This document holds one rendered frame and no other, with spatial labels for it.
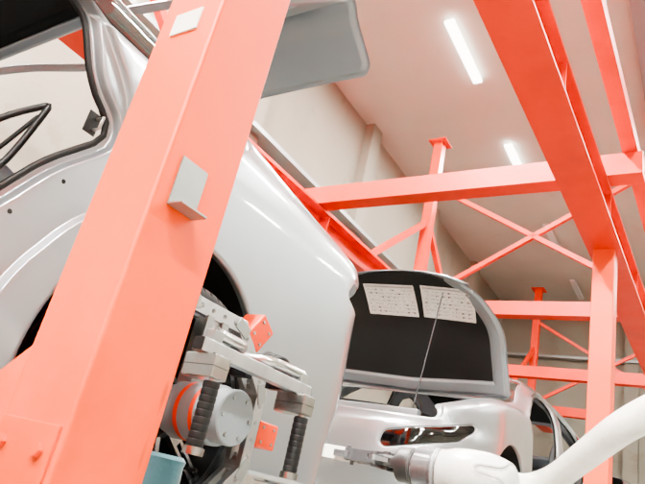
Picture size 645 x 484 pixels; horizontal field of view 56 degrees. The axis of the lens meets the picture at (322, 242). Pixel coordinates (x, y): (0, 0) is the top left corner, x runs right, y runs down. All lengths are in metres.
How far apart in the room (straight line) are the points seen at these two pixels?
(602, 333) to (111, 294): 4.41
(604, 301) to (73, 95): 4.79
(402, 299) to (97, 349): 4.08
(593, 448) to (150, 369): 0.87
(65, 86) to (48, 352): 5.05
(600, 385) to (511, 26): 2.77
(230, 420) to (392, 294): 3.53
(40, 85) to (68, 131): 0.43
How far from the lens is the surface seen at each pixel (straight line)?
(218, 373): 1.29
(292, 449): 1.54
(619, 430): 1.33
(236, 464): 1.74
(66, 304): 1.01
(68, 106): 5.93
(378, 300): 4.96
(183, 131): 1.04
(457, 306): 4.71
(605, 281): 5.17
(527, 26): 3.24
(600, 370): 4.95
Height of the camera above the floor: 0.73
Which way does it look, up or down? 22 degrees up
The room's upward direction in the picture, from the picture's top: 13 degrees clockwise
